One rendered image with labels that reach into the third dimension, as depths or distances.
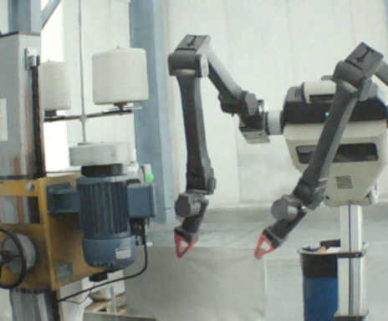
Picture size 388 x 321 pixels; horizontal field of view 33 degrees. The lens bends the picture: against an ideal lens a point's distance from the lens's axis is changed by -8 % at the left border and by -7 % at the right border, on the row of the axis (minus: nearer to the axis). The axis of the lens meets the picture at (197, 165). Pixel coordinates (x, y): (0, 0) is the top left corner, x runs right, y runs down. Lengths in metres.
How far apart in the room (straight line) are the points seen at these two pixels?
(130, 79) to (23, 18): 6.38
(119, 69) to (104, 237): 0.47
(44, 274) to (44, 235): 0.11
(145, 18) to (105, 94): 9.08
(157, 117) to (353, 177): 8.51
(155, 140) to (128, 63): 8.90
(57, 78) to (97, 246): 0.56
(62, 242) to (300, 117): 0.94
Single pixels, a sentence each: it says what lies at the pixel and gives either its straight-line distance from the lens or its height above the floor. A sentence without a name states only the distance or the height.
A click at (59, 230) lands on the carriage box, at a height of 1.19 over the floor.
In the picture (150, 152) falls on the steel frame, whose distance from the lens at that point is 10.89.
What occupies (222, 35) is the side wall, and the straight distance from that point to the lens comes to 10.72.
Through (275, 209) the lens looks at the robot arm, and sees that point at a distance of 1.94.
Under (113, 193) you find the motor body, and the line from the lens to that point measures 1.84.
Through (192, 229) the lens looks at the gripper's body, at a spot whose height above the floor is 1.14.
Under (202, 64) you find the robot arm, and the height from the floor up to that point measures 1.62.
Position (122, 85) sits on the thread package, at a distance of 1.95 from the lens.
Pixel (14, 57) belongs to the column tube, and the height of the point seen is 1.68.
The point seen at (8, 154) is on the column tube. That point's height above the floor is 1.41.
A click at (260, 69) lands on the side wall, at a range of 10.47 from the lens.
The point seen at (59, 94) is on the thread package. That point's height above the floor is 1.58.
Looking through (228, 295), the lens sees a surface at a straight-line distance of 2.14.
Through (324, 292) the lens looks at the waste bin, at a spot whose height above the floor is 0.39.
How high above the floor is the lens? 1.44
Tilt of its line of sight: 3 degrees down
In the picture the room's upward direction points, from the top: 4 degrees counter-clockwise
